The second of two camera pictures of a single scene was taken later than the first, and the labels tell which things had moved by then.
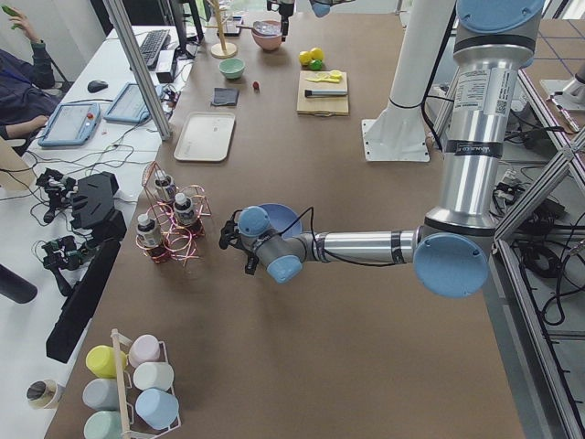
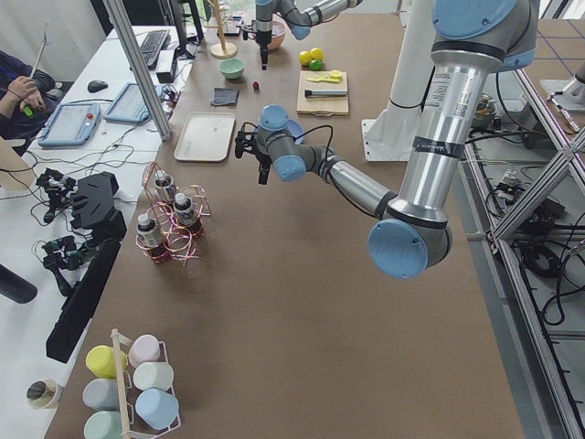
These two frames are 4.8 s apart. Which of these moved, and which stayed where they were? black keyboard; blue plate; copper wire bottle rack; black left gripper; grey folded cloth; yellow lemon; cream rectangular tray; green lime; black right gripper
Moved: black right gripper; black left gripper; blue plate
Stayed: grey folded cloth; green lime; black keyboard; copper wire bottle rack; cream rectangular tray; yellow lemon
